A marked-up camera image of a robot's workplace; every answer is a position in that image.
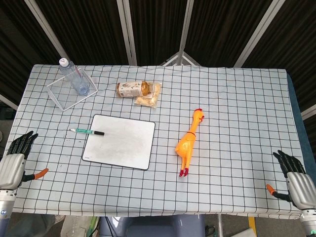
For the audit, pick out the small whiteboard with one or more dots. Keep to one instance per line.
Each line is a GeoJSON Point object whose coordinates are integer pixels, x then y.
{"type": "Point", "coordinates": [119, 142]}

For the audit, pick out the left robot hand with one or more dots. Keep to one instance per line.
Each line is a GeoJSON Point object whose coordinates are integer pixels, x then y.
{"type": "Point", "coordinates": [11, 165]}

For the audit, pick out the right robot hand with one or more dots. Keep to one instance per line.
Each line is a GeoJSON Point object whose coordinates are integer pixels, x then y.
{"type": "Point", "coordinates": [297, 181]}

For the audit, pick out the clear acrylic tray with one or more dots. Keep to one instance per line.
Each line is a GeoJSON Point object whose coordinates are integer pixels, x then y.
{"type": "Point", "coordinates": [71, 92]}

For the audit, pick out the yellow rubber chicken toy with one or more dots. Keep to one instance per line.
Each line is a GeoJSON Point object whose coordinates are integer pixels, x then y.
{"type": "Point", "coordinates": [189, 143]}

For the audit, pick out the clear bag of snacks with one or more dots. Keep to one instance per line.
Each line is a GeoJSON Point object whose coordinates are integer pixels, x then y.
{"type": "Point", "coordinates": [149, 97]}

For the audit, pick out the clear plastic water bottle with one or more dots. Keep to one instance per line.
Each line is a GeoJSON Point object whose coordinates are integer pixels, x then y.
{"type": "Point", "coordinates": [75, 77]}

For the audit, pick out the green marker pen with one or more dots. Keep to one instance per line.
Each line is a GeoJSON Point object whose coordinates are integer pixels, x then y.
{"type": "Point", "coordinates": [86, 131]}

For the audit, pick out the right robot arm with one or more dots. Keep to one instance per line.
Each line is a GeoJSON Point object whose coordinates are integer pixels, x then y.
{"type": "Point", "coordinates": [308, 221]}

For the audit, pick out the folding screen partition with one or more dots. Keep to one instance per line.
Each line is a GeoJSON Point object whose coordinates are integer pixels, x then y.
{"type": "Point", "coordinates": [158, 32]}

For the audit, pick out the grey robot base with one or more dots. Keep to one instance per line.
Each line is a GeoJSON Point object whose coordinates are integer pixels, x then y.
{"type": "Point", "coordinates": [153, 225]}

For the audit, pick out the checked white tablecloth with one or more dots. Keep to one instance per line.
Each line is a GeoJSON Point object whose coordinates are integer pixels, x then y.
{"type": "Point", "coordinates": [158, 138]}

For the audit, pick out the brown labelled jar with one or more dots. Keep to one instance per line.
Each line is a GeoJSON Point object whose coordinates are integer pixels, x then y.
{"type": "Point", "coordinates": [133, 89]}

